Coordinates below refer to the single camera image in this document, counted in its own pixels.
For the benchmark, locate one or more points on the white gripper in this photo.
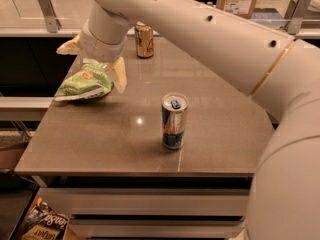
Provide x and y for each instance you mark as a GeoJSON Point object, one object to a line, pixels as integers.
{"type": "Point", "coordinates": [97, 49]}

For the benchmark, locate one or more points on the green jalapeno chip bag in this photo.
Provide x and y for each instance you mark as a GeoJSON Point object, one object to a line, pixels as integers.
{"type": "Point", "coordinates": [91, 81]}

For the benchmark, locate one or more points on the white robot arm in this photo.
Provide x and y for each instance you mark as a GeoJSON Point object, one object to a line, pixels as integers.
{"type": "Point", "coordinates": [277, 71]}

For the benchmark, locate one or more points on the brown snack bag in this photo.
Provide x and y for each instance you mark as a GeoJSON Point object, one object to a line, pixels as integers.
{"type": "Point", "coordinates": [42, 214]}

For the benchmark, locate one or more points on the gold soda can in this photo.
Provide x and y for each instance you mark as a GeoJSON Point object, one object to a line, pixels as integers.
{"type": "Point", "coordinates": [144, 40]}

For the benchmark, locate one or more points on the silver blue energy drink can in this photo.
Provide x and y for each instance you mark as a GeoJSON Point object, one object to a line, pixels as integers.
{"type": "Point", "coordinates": [174, 108]}

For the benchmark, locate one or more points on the white drawer cabinet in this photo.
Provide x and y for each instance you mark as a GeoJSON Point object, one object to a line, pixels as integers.
{"type": "Point", "coordinates": [151, 207]}

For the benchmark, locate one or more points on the left metal glass bracket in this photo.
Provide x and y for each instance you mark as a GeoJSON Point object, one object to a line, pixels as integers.
{"type": "Point", "coordinates": [52, 23]}

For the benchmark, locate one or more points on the metal glass bracket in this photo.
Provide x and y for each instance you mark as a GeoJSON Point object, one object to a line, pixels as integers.
{"type": "Point", "coordinates": [52, 23]}
{"type": "Point", "coordinates": [295, 14]}

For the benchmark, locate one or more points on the right metal glass bracket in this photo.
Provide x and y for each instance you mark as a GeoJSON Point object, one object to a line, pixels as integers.
{"type": "Point", "coordinates": [295, 14]}

